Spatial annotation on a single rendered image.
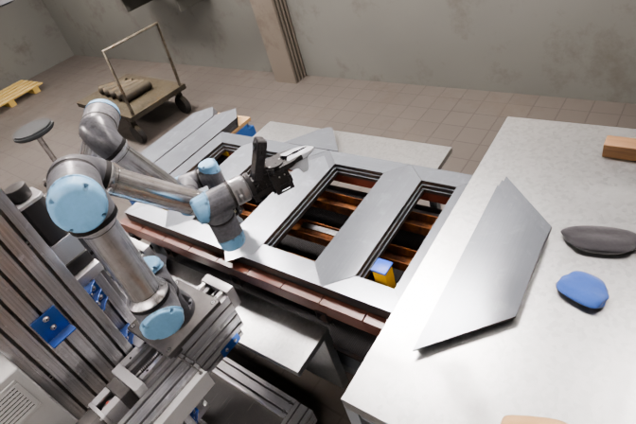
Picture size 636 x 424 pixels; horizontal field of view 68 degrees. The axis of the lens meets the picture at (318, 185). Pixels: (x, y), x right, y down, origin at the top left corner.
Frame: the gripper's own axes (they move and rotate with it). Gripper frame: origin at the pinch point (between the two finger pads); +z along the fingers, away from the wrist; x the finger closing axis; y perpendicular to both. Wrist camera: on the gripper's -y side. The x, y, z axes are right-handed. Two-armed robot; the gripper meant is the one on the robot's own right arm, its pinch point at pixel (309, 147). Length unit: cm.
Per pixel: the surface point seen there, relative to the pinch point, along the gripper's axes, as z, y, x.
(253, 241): -20, 52, -53
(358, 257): 9, 57, -17
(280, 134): 30, 51, -144
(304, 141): 35, 51, -118
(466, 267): 23, 42, 28
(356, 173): 37, 53, -65
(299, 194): 9, 50, -67
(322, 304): -11, 62, -11
